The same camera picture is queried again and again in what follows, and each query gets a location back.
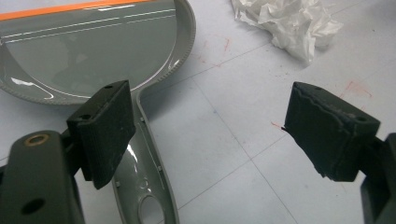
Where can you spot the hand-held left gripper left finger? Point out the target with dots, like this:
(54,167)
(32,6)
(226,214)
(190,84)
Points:
(104,133)

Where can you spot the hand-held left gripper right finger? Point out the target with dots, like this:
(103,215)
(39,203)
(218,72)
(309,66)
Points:
(327,137)

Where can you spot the grey plastic dustpan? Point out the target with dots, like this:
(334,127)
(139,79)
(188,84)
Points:
(93,53)

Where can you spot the crumpled white paper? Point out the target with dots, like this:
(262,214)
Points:
(286,25)

